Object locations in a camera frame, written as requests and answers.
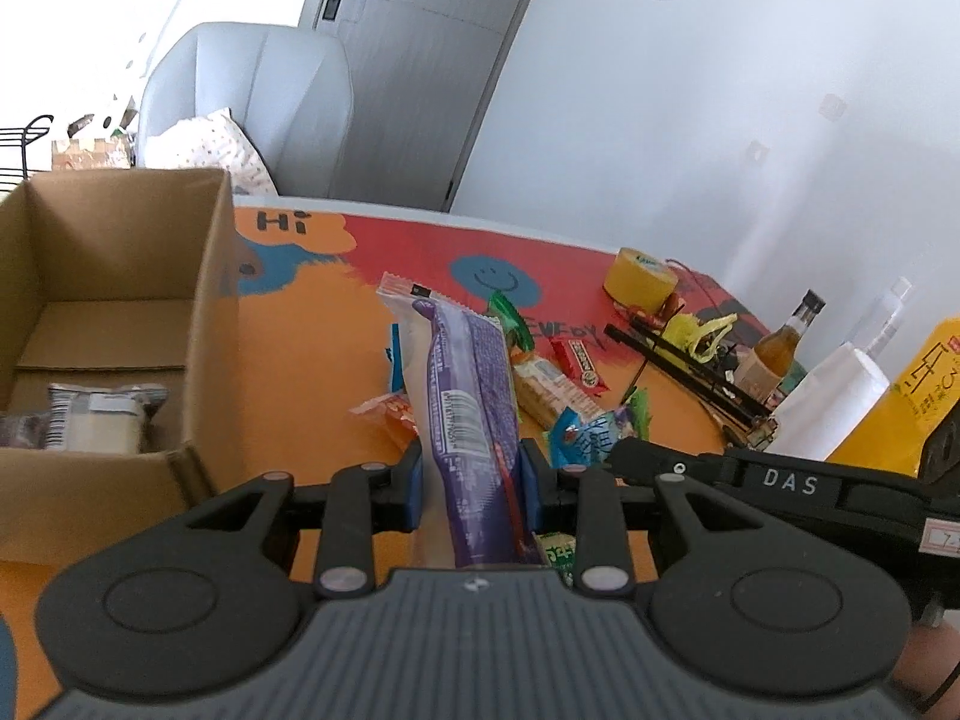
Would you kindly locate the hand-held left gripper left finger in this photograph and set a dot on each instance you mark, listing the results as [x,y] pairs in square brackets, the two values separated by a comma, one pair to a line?
[412,491]

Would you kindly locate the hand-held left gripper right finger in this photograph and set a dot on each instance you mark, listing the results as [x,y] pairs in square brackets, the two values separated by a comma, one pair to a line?
[528,491]

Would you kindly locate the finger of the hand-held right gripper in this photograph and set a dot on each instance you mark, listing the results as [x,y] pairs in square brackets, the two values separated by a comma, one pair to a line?
[660,459]

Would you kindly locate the blue and white snack packet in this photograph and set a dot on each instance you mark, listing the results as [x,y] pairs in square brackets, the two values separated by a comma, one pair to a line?
[589,436]

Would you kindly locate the purple snack packet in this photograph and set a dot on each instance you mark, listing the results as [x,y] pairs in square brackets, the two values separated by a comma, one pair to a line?
[469,420]

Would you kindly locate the brown cardboard box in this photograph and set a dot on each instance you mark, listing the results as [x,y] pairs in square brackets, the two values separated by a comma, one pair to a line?
[112,255]

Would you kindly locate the person's right forearm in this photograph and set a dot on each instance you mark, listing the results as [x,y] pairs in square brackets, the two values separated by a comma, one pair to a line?
[926,660]

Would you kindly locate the light green snack packet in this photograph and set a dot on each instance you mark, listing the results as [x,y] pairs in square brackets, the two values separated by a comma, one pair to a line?
[559,555]

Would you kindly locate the beige biscuit packet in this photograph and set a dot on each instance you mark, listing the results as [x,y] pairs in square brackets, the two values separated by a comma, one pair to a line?
[551,390]

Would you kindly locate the white paper roll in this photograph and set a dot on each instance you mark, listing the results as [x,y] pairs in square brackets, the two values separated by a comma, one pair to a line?
[832,405]

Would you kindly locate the red candy bar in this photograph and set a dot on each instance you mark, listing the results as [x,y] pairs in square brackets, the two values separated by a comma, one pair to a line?
[579,364]

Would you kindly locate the yellow juice bottle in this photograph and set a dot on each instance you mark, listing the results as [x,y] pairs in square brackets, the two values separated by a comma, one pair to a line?
[911,405]

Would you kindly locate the yellow plastic shreds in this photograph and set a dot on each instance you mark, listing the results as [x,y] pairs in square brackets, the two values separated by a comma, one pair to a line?
[697,334]

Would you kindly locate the small blue snack packet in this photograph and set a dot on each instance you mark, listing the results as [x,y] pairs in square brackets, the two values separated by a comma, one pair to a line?
[394,356]

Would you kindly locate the amber glass bottle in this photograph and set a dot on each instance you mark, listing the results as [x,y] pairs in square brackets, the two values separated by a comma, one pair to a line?
[776,356]

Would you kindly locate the small green candy packet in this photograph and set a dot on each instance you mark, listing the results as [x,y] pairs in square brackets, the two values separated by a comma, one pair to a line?
[510,319]

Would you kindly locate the white and orange snack packet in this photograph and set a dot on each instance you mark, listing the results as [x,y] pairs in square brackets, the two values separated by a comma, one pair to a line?
[405,315]

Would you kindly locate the yellow tape roll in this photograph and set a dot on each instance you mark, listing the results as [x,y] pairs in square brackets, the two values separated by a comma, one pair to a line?
[637,277]

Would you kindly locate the clear plastic bottle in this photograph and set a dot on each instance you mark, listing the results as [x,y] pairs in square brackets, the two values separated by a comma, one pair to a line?
[885,315]

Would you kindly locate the white barcode snack packet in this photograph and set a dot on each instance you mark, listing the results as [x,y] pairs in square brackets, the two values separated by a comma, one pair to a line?
[101,416]

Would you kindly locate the white dotted pillow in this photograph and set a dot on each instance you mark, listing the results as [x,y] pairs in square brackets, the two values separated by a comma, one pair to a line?
[210,154]

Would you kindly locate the dark snack packet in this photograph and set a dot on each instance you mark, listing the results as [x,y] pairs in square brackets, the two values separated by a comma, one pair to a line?
[22,431]

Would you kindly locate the grey armchair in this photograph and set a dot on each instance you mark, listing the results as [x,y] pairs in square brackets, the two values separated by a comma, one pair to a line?
[292,105]

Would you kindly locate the grey door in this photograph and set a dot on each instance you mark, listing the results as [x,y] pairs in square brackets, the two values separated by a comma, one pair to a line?
[435,67]

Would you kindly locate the pile of boxes beside armchair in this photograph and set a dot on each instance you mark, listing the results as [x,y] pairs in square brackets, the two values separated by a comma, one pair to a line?
[90,154]

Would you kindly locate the black metal rack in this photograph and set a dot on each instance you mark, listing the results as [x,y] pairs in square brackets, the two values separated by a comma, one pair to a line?
[22,135]

